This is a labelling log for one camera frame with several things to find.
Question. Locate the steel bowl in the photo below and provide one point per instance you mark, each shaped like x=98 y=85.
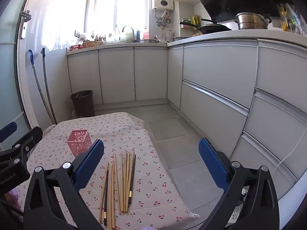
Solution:
x=148 y=41

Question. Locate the kitchen window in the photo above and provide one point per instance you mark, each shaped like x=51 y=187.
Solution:
x=115 y=9

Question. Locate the black wok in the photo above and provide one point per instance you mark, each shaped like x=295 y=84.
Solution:
x=213 y=28

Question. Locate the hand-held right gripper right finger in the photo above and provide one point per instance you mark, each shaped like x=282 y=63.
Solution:
x=213 y=165

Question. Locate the white kitchen cabinet unit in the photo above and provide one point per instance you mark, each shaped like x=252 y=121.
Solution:
x=215 y=64

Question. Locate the grey wall socket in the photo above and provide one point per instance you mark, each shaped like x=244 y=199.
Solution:
x=276 y=21

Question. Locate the wicker basket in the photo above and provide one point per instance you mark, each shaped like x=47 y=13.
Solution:
x=92 y=43

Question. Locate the blue bottle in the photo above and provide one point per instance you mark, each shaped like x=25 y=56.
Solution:
x=138 y=35

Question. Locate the steel stock pot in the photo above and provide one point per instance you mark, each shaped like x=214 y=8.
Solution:
x=251 y=21

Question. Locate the pile of bamboo chopsticks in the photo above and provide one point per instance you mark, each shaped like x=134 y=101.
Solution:
x=123 y=184

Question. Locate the brown trash bin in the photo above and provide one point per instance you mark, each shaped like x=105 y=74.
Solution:
x=82 y=104

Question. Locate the pink perforated utensil holder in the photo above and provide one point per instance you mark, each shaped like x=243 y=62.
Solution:
x=79 y=140

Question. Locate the cherry print tablecloth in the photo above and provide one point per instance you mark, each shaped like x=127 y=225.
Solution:
x=144 y=172

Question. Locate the metal pole with blue tip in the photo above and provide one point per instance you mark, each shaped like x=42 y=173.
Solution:
x=36 y=76

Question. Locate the curved sink faucet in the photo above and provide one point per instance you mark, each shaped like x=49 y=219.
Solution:
x=132 y=30

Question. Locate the red plastic basket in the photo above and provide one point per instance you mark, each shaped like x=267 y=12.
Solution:
x=76 y=47

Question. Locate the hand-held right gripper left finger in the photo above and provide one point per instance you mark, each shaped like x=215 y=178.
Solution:
x=88 y=163

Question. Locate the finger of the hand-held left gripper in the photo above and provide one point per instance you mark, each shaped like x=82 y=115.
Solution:
x=26 y=143
x=7 y=129

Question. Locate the black wall hook rack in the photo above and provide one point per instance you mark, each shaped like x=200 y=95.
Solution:
x=76 y=34

